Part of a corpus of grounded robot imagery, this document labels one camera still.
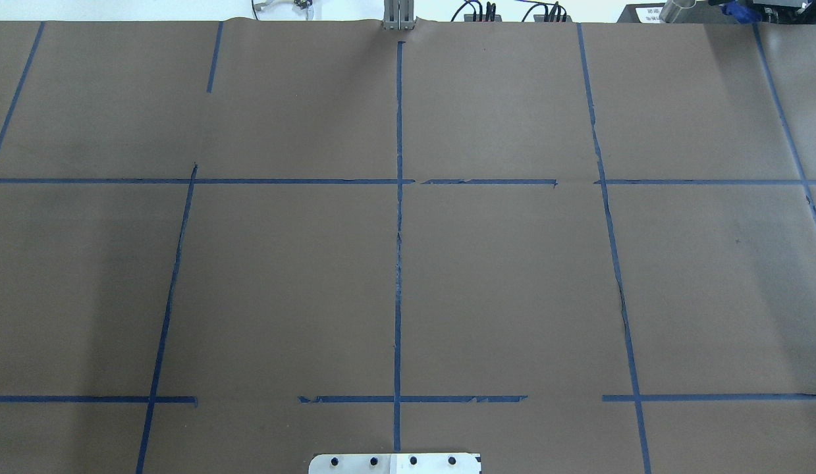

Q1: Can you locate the brown paper table cover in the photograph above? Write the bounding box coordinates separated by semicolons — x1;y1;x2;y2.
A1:
0;18;816;473

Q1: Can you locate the silver metal cup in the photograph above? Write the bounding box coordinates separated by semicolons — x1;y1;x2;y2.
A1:
659;0;697;24

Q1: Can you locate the aluminium frame post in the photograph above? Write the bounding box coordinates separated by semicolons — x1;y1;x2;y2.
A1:
383;0;416;30

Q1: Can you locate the white camera mast base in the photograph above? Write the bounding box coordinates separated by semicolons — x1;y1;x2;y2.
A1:
308;452;483;473

